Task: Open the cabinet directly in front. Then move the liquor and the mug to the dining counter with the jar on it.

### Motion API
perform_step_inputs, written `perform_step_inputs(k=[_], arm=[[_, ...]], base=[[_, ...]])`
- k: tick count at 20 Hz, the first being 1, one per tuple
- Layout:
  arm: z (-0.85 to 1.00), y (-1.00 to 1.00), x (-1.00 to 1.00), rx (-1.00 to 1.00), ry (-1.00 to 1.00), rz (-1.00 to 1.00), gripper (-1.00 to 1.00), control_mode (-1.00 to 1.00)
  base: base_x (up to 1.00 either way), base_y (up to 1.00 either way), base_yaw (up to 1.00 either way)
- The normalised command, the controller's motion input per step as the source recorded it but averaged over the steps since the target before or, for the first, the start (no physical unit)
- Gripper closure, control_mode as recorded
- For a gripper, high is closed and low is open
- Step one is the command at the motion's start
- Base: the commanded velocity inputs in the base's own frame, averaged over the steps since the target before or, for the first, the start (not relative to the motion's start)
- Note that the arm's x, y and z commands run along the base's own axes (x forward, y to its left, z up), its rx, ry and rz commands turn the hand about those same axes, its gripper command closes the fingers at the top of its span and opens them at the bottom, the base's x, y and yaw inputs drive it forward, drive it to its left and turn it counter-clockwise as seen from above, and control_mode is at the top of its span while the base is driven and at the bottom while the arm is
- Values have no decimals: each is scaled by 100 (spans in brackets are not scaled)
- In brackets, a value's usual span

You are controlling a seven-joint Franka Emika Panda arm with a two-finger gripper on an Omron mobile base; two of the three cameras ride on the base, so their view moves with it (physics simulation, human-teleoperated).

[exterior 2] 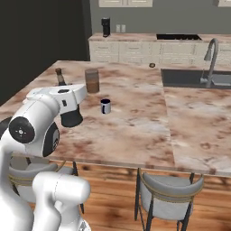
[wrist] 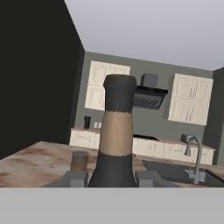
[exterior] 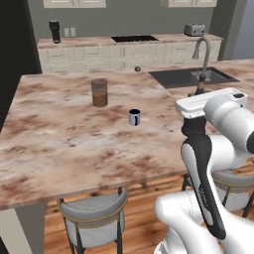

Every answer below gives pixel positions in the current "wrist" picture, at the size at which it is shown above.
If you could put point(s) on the cream wall cabinet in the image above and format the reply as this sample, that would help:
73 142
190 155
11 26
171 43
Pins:
190 99
97 86

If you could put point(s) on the white wall socket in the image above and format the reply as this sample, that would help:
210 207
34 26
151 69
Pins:
97 125

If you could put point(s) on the silver toaster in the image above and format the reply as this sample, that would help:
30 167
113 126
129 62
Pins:
187 138

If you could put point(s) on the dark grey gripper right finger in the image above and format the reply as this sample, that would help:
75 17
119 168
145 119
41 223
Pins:
146 178

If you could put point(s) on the dark liquor bottle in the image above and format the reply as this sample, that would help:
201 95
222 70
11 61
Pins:
116 137

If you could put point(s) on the black hob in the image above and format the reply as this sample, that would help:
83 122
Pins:
145 137

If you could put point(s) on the black coffee machine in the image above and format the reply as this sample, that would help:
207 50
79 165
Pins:
87 122

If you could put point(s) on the dark range hood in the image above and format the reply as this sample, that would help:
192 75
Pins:
149 93

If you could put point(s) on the dark sink basin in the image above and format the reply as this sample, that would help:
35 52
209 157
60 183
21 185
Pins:
172 172

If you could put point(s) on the cream base cabinet run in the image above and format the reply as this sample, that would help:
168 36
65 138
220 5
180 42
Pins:
151 145

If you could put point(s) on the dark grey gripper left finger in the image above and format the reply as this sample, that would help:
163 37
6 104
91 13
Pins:
76 178

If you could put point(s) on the silver tap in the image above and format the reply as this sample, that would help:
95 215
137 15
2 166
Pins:
194 163

